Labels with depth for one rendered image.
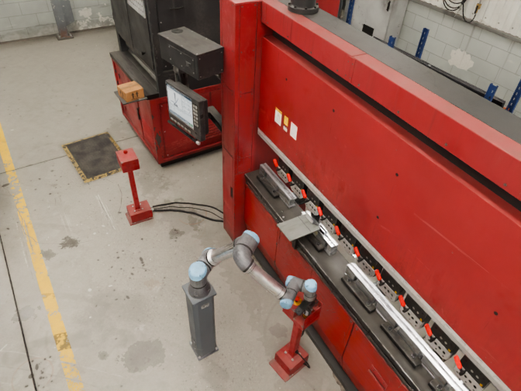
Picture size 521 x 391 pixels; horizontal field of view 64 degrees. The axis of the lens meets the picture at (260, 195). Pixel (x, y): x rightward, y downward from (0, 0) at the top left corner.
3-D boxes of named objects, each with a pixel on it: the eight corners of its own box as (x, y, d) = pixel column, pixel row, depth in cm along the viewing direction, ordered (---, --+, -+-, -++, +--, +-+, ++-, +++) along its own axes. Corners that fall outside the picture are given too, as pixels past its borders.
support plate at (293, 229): (276, 225, 302) (277, 224, 301) (306, 214, 312) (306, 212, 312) (289, 241, 291) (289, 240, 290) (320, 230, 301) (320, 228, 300)
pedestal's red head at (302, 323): (281, 310, 287) (284, 295, 275) (298, 299, 295) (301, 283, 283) (301, 331, 276) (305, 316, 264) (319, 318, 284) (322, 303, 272)
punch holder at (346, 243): (336, 240, 279) (341, 223, 268) (346, 237, 283) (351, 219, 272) (350, 256, 270) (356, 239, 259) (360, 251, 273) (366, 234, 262)
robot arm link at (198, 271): (185, 284, 274) (184, 271, 265) (195, 269, 283) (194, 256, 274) (201, 290, 271) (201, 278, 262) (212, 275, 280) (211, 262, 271)
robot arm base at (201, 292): (194, 302, 275) (192, 293, 269) (184, 285, 285) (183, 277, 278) (214, 292, 282) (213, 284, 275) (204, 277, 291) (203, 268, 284)
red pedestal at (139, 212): (125, 213, 442) (109, 150, 387) (147, 206, 452) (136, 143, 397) (130, 226, 430) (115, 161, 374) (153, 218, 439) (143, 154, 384)
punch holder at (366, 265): (355, 261, 267) (360, 244, 256) (366, 257, 270) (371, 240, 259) (370, 278, 257) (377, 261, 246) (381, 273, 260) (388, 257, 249)
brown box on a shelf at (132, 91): (113, 92, 438) (112, 81, 429) (137, 87, 449) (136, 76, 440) (123, 105, 419) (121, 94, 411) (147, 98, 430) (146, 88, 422)
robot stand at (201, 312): (198, 361, 325) (192, 305, 274) (188, 343, 336) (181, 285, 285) (219, 350, 333) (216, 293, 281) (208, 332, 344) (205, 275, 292)
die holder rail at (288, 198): (259, 173, 365) (260, 164, 358) (265, 171, 367) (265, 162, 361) (289, 208, 333) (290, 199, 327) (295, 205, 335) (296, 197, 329)
